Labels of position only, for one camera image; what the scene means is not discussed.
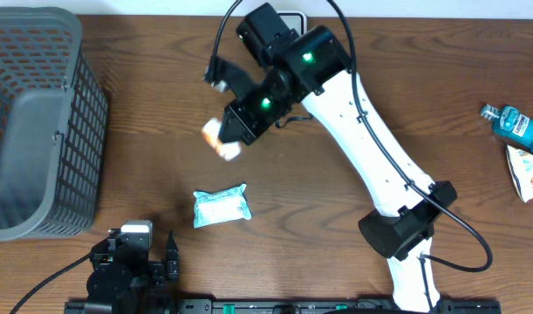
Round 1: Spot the orange small box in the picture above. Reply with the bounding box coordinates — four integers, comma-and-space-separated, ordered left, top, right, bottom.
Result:
202, 118, 242, 161

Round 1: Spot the teal white wipes pack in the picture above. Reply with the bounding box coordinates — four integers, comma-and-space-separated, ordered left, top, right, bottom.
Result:
193, 183, 252, 229

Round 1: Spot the blue mouthwash bottle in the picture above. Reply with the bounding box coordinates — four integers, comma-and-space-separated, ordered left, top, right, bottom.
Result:
480, 104, 533, 153

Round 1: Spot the yellow snack bag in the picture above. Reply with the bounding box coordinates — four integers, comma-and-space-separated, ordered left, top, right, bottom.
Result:
506, 146, 533, 203

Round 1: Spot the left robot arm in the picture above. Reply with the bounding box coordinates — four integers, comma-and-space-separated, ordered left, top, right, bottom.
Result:
84, 229, 180, 314

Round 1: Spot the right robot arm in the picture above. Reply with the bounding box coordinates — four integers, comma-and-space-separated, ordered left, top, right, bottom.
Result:
203, 24, 456, 312

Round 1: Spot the white barcode scanner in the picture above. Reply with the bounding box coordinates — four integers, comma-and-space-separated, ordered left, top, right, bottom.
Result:
277, 10, 308, 35

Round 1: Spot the grey plastic mesh basket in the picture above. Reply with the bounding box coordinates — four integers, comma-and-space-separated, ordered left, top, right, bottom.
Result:
0, 7, 108, 242

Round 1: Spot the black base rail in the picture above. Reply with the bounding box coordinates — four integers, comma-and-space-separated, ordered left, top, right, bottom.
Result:
65, 297, 502, 314

